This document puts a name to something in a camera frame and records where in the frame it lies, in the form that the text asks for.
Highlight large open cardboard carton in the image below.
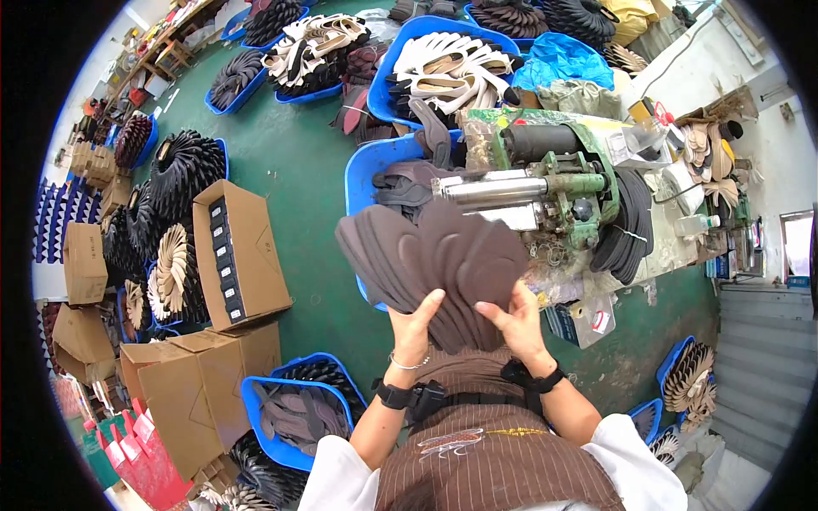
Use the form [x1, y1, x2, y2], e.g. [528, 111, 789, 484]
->
[119, 321, 283, 484]

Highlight stack of small cartons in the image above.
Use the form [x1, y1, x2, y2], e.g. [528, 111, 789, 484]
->
[68, 140, 133, 219]

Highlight person's left hand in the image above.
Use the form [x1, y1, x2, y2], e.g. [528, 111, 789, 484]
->
[386, 288, 447, 371]

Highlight pile of maroon soles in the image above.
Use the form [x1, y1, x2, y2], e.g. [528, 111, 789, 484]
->
[330, 41, 398, 146]

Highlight blue plastic bag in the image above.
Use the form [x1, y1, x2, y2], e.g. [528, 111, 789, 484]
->
[510, 32, 616, 94]

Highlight fan of dark brown insoles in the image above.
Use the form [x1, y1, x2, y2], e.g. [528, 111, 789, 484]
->
[334, 198, 531, 356]

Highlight bin of maroon soles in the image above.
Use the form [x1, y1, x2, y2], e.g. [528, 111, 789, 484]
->
[113, 111, 160, 171]

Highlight heap of glossy black soles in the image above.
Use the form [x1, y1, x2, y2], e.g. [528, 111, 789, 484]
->
[197, 430, 310, 511]

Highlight blue bin of grey insoles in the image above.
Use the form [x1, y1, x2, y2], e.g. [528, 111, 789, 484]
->
[240, 375, 356, 473]

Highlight black wrist band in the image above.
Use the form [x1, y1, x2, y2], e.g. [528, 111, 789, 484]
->
[500, 358, 567, 395]
[372, 377, 448, 424]

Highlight stack of black insoles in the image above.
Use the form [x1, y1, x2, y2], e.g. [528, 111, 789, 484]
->
[590, 169, 657, 286]

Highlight blue bin of brown insoles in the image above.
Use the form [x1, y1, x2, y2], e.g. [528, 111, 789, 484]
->
[344, 130, 466, 313]

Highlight grey green sack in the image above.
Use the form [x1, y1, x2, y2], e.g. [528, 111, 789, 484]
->
[536, 78, 622, 120]

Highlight green roller machine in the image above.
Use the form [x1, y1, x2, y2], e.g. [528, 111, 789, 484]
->
[432, 120, 622, 251]

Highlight small blue bin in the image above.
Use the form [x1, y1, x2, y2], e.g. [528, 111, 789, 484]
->
[628, 398, 666, 447]

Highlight blue bin of black soles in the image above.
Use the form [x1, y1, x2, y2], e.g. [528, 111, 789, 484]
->
[271, 352, 369, 424]

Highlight wooden table with clutter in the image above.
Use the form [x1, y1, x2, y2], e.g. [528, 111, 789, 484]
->
[102, 0, 221, 103]

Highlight bin of dark grey soles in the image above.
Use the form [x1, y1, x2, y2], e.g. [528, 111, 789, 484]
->
[204, 48, 270, 116]

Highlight yellow plastic bag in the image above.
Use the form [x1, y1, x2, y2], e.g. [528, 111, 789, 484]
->
[599, 0, 660, 47]

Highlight fan pile of black soles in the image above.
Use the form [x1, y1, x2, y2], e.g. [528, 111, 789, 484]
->
[149, 129, 230, 222]

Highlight crumpled cardboard carton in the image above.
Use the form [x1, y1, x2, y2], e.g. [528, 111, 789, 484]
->
[52, 304, 117, 385]

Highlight round pile of black soles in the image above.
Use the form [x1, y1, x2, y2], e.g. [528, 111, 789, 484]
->
[542, 0, 622, 51]

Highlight open carton of black packs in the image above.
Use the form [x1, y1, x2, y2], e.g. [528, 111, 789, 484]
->
[192, 179, 294, 332]

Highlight silver bracelet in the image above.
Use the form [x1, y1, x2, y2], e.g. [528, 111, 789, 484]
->
[389, 350, 431, 372]

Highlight person's body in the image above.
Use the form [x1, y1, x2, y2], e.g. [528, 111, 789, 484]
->
[297, 347, 688, 511]

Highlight clear plastic bottle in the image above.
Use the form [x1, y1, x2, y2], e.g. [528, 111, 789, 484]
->
[674, 213, 722, 239]

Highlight bin of brown soles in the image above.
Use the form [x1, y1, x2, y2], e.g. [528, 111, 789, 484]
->
[463, 0, 552, 51]

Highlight heap of red bags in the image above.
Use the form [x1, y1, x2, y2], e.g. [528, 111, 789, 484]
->
[82, 397, 194, 511]

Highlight stack of beige insoles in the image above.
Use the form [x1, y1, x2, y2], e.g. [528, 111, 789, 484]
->
[680, 121, 743, 213]

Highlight blue bin of tan soles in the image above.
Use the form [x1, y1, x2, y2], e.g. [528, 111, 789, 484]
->
[656, 335, 719, 434]

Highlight row of blue insoles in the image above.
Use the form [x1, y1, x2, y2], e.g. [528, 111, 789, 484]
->
[32, 178, 104, 264]

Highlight heap of black tan soles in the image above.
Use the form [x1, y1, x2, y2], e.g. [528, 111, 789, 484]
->
[101, 182, 213, 342]

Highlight closed cardboard carton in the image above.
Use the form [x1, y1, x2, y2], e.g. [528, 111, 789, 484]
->
[62, 221, 110, 307]

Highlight blue bin of white shoes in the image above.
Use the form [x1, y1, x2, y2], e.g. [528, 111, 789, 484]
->
[367, 15, 524, 132]

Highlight bin of white black shoes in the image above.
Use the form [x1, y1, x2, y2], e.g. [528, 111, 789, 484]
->
[261, 12, 373, 106]

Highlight person's right hand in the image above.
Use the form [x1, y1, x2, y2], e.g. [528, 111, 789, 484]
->
[474, 280, 557, 378]

